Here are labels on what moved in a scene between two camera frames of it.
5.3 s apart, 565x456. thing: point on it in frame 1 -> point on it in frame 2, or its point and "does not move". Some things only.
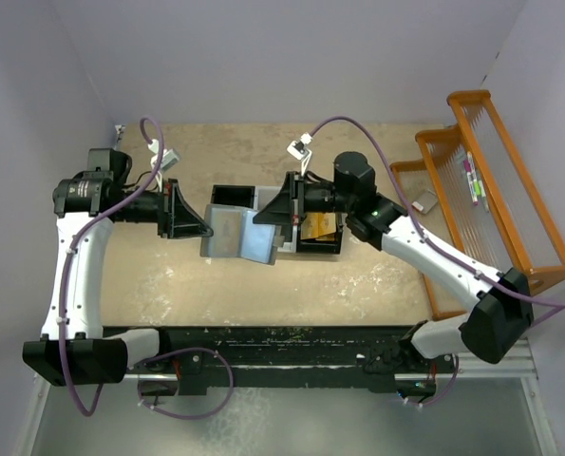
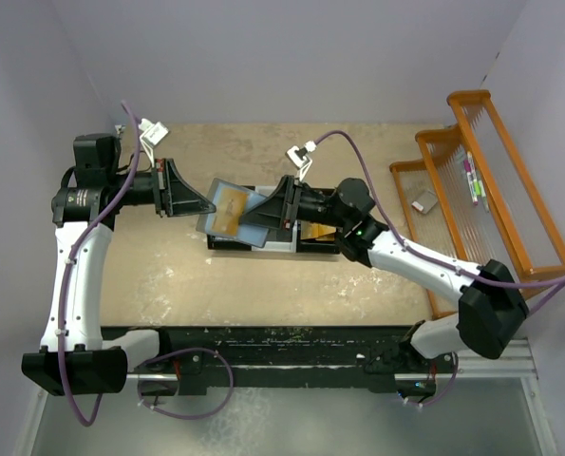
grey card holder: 235,236 -> 231,200
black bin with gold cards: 320,246 does not move
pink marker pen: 467,165 does not move
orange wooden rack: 472,193 does not move
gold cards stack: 321,226 does not move
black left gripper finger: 185,222 -> 180,197
